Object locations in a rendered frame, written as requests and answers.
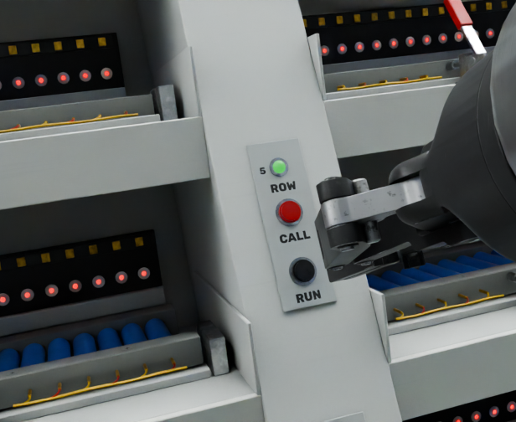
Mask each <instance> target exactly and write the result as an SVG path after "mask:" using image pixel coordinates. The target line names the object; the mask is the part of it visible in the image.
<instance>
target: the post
mask: <svg viewBox="0 0 516 422"><path fill-rule="evenodd" d="M136 1H137V9H138V13H139V18H140V22H141V26H142V34H143V38H144V43H145V47H146V51H147V59H148V63H149V68H150V72H151V77H152V85H153V89H155V82H154V76H153V74H154V73H155V72H156V71H157V70H159V69H160V68H162V67H163V66H164V65H165V64H166V63H167V62H169V61H170V60H171V59H173V58H174V57H175V56H177V55H178V54H180V53H181V52H182V51H183V50H185V49H186V48H187V47H188V46H193V56H194V63H195V69H196V75H197V81H198V87H199V99H200V105H201V111H202V117H203V123H204V134H205V141H206V147H207V153H208V159H209V170H210V178H205V179H199V180H193V181H187V182H182V183H173V190H174V194H175V198H176V203H177V208H178V216H179V220H180V224H181V229H182V233H183V241H184V245H185V249H186V254H187V258H188V266H189V270H190V275H191V279H192V283H193V291H194V295H195V300H196V304H197V308H198V302H197V296H196V290H195V284H194V274H193V271H197V272H198V273H199V274H200V275H201V276H202V277H203V278H204V279H205V280H206V281H207V282H208V283H210V285H211V286H212V287H213V288H215V290H216V291H217V292H218V293H219V294H220V295H222V296H223V297H224V298H225V299H226V300H227V301H228V302H229V303H230V304H231V305H232V306H233V307H234V308H235V309H236V310H238V311H239V312H240V313H241V314H242V315H243V316H244V317H245V318H246V319H247V320H248V321H249V322H251V325H252V332H253V338H254V344H255V356H256V362H257V368H258V375H259V381H260V388H261V400H262V406H263V413H264V419H265V422H323V421H327V420H331V419H336V418H339V417H343V416H346V415H349V414H355V413H358V412H362V411H363V412H364V418H365V421H366V422H402V419H401V416H400V410H399V406H398V403H397V399H396V395H395V389H394V385H393V382H392V378H391V375H390V369H389V365H388V362H387V358H386V355H385V351H384V345H383V342H382V338H381V335H380V331H379V325H378V322H377V318H376V315H375V310H374V304H373V301H372V297H371V294H370V290H369V284H368V281H367V277H366V274H364V275H360V276H357V277H355V278H353V279H348V280H340V281H336V282H333V287H334V290H335V294H336V298H337V300H336V301H333V302H329V303H325V304H321V305H316V306H310V307H305V308H301V309H297V310H293V311H286V312H283V310H282V306H281V299H280V296H279V291H278V288H277V283H276V277H275V273H274V269H273V265H272V261H271V254H270V251H269V246H268V243H267V238H266V232H265V228H264V224H263V220H262V216H261V209H260V205H259V201H258V198H257V193H256V190H255V183H254V178H253V175H252V171H251V167H250V160H249V156H248V152H247V148H246V146H247V145H251V144H258V143H264V142H275V141H281V140H287V139H293V138H298V139H299V142H300V147H301V150H302V156H303V161H304V164H305V168H306V171H307V178H308V182H309V185H310V189H311V192H312V199H313V202H314V206H315V209H316V214H317V215H318V212H319V210H320V208H321V204H320V203H319V199H318V195H317V189H316V185H317V184H319V183H320V182H321V181H324V179H325V178H330V177H334V176H336V177H342V176H341V172H340V169H339V165H338V159H337V156H336V152H335V149H334V145H333V139H332V135H331V132H330V128H329V124H328V119H327V115H326V111H325V108H324V104H323V98H322V95H321V91H320V88H319V84H318V81H317V75H316V71H315V68H314V64H313V61H312V54H311V50H310V47H309V43H308V40H307V34H306V30H305V27H304V23H303V20H302V14H301V10H300V7H299V3H298V0H136ZM198 312H199V309H198Z"/></svg>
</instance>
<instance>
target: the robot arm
mask: <svg viewBox="0 0 516 422"><path fill-rule="evenodd" d="M316 189H317V195H318V199H319V203H320V204H321V208H320V210H319V212H318V215H317V217H316V219H315V221H314V224H315V227H316V231H317V237H318V241H319V245H320V249H321V252H322V259H323V263H324V267H325V269H327V273H328V279H329V282H331V283H332V282H336V281H340V280H348V279H353V278H355V277H357V276H360V275H364V274H367V273H369V272H371V271H374V270H377V269H380V268H383V267H386V266H387V265H392V264H394V263H397V262H399V261H400V259H399V256H398V252H397V251H398V250H399V251H400V257H401V260H402V264H403V267H404V269H410V268H415V267H418V266H422V265H425V264H426V263H425V259H424V255H423V252H422V250H427V249H431V248H435V247H440V246H441V247H444V248H450V247H452V246H454V245H456V244H464V243H468V242H469V243H471V242H475V241H479V240H481V241H482V242H484V243H485V244H486V245H487V246H489V247H490V248H491V249H493V250H495V251H496V252H497V253H499V254H500V255H502V256H504V257H505V258H507V259H509V260H511V261H513V262H516V3H515V4H514V5H513V7H512V9H511V10H510V12H509V14H508V16H507V18H506V19H505V21H504V23H503V26H502V29H501V31H500V34H499V36H498V41H497V43H496V46H495V49H494V50H492V51H491V52H490V53H489V54H487V55H486V56H485V57H484V58H482V59H481V60H480V61H479V62H477V63H476V64H475V65H474V66H473V67H471V69H470V70H468V71H467V72H466V73H465V74H464V75H463V76H462V77H461V79H459V81H458V82H457V83H456V84H455V86H454V87H453V89H452V90H451V93H450V94H449V96H448V97H447V99H446V102H445V105H444V107H443V109H442V112H441V116H440V120H439V122H438V126H437V128H436V134H435V136H434V139H433V140H432V141H431V142H429V143H427V144H426V145H425V146H424V147H423V148H422V152H421V154H420V155H419V156H417V157H413V158H411V159H409V160H406V161H404V162H402V163H400V164H399V165H397V166H396V167H395V168H394V169H393V170H392V172H391V173H390V176H389V186H386V187H382V188H377V189H374V190H370V191H369V187H368V184H367V180H366V179H365V178H359V179H355V180H353V181H351V180H349V179H348V178H343V177H336V176H334V177H330V178H325V179H324V181H321V182H320V183H319V184H317V185H316Z"/></svg>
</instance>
